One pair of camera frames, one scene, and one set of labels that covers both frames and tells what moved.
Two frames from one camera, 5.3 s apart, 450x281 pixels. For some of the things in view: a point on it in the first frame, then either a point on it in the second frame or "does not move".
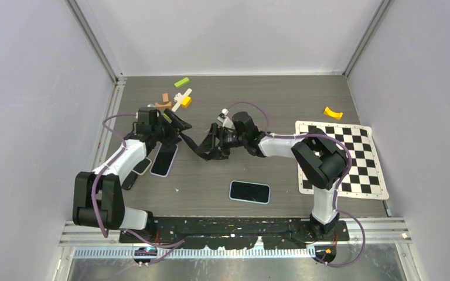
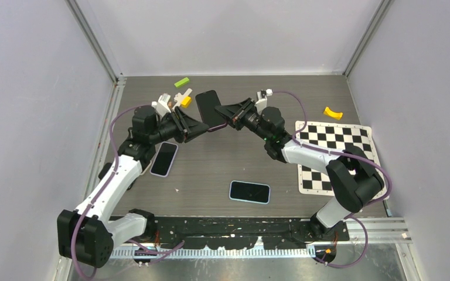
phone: [249, 192] does not move
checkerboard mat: [365, 179] does not move
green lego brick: [181, 82] does not move
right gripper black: [208, 145] to [228, 112]
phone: [191, 144] to [207, 102]
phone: [163, 160] does not move
